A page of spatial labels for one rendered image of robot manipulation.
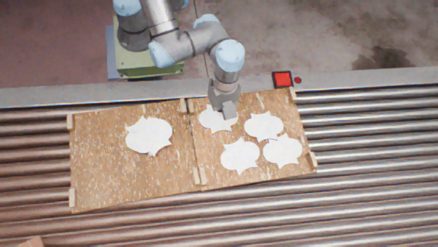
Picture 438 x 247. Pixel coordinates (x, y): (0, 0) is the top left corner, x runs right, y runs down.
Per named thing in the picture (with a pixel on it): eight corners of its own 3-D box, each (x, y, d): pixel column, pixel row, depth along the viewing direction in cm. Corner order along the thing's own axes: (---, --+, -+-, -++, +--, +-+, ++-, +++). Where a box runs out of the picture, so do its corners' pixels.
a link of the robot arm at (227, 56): (236, 32, 93) (252, 55, 90) (231, 56, 103) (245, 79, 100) (210, 41, 91) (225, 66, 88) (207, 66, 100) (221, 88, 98)
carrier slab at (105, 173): (70, 116, 124) (68, 114, 122) (184, 100, 130) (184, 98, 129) (73, 213, 110) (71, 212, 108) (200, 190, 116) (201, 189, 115)
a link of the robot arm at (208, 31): (181, 19, 95) (198, 49, 91) (217, 8, 98) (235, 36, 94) (181, 38, 102) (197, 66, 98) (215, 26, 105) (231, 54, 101)
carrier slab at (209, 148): (186, 101, 130) (186, 99, 129) (289, 89, 137) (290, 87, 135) (201, 191, 116) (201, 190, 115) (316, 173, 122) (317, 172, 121)
